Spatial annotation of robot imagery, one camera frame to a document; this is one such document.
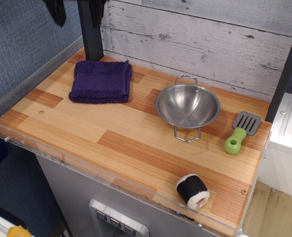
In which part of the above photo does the dark grey vertical post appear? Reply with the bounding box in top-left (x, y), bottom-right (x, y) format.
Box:
top-left (77, 0), bottom-right (104, 61)

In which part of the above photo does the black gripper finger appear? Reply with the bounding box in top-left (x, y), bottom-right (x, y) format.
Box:
top-left (89, 0), bottom-right (107, 27)
top-left (43, 0), bottom-right (67, 27)

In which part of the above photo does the purple cloth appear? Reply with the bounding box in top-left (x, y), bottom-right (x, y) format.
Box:
top-left (69, 60), bottom-right (132, 104)

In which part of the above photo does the yellow object at bottom corner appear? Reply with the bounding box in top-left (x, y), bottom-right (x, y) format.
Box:
top-left (6, 226), bottom-right (32, 237)

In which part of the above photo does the toy sushi roll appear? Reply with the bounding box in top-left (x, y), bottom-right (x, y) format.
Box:
top-left (176, 173), bottom-right (210, 210)

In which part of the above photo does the clear acrylic table guard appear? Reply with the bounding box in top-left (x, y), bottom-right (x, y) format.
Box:
top-left (0, 39), bottom-right (271, 237)

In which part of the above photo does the silver dispenser button panel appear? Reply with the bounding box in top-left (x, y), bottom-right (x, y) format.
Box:
top-left (89, 198), bottom-right (150, 237)

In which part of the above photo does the white ribbed appliance top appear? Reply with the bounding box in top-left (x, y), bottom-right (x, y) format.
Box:
top-left (270, 93), bottom-right (292, 148)

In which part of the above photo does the grey spatula with green handle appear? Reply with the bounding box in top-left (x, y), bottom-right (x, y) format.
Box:
top-left (223, 111), bottom-right (261, 155)

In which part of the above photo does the dark right frame post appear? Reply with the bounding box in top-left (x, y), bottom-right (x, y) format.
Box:
top-left (265, 46), bottom-right (292, 123)

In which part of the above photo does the stainless steel bowl with handles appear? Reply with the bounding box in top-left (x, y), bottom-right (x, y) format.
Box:
top-left (155, 75), bottom-right (220, 143)

